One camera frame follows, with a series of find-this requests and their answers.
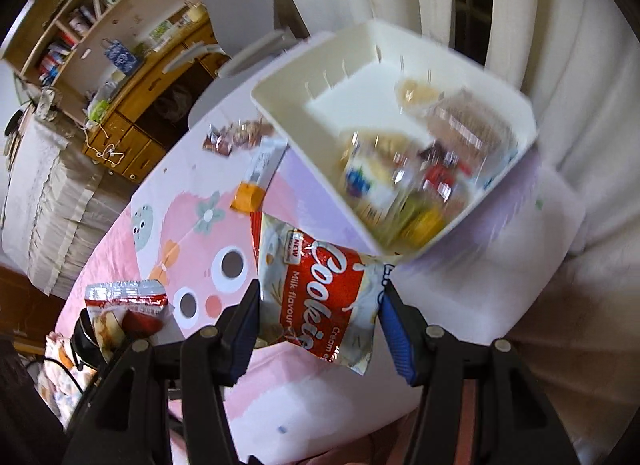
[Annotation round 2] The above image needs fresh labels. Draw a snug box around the blue gift bag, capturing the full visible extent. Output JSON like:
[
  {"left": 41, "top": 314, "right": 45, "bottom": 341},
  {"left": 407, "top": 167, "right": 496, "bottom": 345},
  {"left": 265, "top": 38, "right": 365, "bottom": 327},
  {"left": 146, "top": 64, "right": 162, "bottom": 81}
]
[{"left": 101, "top": 38, "right": 138, "bottom": 77}]

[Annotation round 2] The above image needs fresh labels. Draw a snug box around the clear biscuit packet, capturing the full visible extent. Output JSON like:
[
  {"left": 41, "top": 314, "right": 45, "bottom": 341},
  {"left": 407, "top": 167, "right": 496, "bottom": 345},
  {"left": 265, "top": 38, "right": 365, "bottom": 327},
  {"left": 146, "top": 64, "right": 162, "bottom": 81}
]
[{"left": 232, "top": 115, "right": 273, "bottom": 148}]

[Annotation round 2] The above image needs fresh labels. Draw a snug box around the dark brown snack packet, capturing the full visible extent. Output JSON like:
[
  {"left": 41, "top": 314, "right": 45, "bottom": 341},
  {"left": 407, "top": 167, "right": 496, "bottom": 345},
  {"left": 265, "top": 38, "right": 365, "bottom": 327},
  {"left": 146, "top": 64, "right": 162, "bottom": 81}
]
[{"left": 420, "top": 142, "right": 451, "bottom": 166}]

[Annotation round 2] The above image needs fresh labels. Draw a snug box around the wooden desk with shelves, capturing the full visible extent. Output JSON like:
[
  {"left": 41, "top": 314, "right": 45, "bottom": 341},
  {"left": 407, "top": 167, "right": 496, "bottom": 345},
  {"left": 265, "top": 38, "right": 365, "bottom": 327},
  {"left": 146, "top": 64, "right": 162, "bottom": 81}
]
[{"left": 2, "top": 0, "right": 211, "bottom": 126}]

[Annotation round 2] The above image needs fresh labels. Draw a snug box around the yellow boxed snack packet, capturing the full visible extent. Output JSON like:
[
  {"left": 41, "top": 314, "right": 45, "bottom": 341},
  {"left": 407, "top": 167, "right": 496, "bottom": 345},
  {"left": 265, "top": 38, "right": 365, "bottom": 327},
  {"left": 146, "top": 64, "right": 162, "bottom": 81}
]
[{"left": 412, "top": 208, "right": 448, "bottom": 241}]

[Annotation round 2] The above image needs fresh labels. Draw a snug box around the orange snack packet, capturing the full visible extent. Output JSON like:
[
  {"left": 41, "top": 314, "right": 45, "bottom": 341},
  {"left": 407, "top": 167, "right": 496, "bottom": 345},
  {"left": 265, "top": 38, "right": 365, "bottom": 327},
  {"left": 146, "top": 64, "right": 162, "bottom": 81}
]
[{"left": 230, "top": 180, "right": 265, "bottom": 213}]

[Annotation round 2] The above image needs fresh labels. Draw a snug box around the green snack packet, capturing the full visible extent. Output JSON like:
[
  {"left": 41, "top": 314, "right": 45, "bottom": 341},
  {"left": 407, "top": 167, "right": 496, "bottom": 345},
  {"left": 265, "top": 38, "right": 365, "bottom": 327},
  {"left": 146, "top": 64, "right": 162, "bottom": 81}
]
[{"left": 400, "top": 195, "right": 431, "bottom": 233}]

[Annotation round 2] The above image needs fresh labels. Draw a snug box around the floral tote bag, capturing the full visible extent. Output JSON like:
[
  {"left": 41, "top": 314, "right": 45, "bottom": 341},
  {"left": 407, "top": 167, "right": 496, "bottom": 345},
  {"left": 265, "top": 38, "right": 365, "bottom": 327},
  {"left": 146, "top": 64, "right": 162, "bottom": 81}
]
[{"left": 35, "top": 88, "right": 63, "bottom": 121}]

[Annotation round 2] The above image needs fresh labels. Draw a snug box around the small red snack packet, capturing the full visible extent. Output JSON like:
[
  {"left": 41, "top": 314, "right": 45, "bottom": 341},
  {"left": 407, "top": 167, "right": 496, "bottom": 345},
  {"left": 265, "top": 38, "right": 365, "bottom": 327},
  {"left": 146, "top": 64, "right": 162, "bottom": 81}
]
[{"left": 420, "top": 162, "right": 458, "bottom": 201}]

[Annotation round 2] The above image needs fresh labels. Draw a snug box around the lace cloth covered piano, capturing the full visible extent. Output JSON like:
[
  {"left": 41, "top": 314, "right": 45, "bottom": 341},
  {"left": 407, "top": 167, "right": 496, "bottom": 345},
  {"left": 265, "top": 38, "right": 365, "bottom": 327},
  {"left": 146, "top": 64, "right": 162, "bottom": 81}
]
[{"left": 0, "top": 115, "right": 136, "bottom": 298}]

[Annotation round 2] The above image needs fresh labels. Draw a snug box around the clear packet of yellow crisps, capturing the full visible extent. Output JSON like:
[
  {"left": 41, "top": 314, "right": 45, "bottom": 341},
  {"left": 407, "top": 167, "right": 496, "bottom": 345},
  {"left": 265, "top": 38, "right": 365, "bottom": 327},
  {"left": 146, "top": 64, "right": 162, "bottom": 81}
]
[{"left": 425, "top": 88, "right": 516, "bottom": 166}]

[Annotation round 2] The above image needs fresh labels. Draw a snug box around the red cookie packet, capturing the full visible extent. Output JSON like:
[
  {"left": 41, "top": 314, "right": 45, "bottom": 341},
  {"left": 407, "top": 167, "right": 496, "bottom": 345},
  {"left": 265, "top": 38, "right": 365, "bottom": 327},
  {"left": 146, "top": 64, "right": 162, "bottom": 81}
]
[{"left": 250, "top": 212, "right": 396, "bottom": 376}]

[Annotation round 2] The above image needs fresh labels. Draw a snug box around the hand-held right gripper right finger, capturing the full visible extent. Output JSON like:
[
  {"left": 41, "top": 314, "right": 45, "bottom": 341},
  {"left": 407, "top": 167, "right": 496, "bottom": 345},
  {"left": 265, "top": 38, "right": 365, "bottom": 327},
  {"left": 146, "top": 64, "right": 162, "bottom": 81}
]
[{"left": 377, "top": 282, "right": 581, "bottom": 465}]

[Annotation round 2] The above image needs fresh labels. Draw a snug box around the printed blanket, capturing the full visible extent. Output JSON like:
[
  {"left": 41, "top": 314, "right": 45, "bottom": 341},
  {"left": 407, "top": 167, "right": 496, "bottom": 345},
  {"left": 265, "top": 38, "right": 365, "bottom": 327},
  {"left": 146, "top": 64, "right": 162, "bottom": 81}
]
[{"left": 35, "top": 332, "right": 101, "bottom": 426}]

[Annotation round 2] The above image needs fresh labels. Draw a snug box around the clear bag of yellow cakes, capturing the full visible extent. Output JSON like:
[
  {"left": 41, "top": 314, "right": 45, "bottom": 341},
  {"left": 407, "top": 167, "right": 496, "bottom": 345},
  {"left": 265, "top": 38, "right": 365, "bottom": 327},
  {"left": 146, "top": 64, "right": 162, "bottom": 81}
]
[{"left": 395, "top": 76, "right": 443, "bottom": 111}]

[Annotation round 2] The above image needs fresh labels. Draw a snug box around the white plastic storage box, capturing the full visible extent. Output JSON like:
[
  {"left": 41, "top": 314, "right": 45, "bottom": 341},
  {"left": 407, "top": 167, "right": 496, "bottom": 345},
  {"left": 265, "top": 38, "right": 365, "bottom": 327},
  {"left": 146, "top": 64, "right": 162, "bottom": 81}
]
[{"left": 250, "top": 19, "right": 538, "bottom": 256}]

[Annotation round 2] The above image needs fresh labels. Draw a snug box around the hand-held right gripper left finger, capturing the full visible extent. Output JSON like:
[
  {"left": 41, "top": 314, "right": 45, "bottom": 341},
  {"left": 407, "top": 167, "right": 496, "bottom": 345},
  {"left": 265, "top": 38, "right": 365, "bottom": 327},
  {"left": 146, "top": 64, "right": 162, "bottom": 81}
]
[{"left": 62, "top": 281, "right": 261, "bottom": 465}]

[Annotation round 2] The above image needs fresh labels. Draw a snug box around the white plastic bag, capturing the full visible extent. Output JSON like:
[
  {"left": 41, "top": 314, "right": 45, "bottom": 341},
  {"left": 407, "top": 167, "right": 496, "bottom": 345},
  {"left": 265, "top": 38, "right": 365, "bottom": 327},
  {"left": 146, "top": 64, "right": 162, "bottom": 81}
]
[{"left": 92, "top": 80, "right": 123, "bottom": 106}]

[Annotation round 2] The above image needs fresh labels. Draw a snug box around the round blueberry cake packet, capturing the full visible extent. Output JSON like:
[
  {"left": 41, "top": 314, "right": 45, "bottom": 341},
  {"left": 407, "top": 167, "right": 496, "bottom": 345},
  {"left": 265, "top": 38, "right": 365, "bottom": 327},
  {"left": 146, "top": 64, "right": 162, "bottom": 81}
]
[{"left": 340, "top": 130, "right": 401, "bottom": 226}]

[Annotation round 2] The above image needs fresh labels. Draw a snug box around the white charging cable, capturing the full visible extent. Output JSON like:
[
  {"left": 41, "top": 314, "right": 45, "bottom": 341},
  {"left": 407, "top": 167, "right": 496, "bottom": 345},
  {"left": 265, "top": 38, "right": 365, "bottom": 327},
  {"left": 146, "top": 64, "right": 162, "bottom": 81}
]
[{"left": 85, "top": 122, "right": 126, "bottom": 166}]

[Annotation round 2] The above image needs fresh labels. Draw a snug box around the dark bag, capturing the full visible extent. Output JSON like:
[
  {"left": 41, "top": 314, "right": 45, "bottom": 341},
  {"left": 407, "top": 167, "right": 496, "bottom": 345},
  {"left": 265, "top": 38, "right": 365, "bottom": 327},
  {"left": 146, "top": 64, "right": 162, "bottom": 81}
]
[{"left": 155, "top": 82, "right": 193, "bottom": 121}]

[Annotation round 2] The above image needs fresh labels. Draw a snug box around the printed cartoon tablecloth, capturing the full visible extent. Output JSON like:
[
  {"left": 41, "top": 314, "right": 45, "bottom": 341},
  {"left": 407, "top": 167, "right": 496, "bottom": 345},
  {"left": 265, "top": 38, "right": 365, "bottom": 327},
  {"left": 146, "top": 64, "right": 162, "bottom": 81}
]
[{"left": 55, "top": 52, "right": 586, "bottom": 465}]

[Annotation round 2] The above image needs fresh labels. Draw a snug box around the white sachet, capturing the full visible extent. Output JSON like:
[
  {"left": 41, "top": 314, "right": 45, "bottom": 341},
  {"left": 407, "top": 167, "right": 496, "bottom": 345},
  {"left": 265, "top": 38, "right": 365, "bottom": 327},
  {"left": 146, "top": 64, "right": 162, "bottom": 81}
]
[{"left": 242, "top": 138, "right": 288, "bottom": 186}]

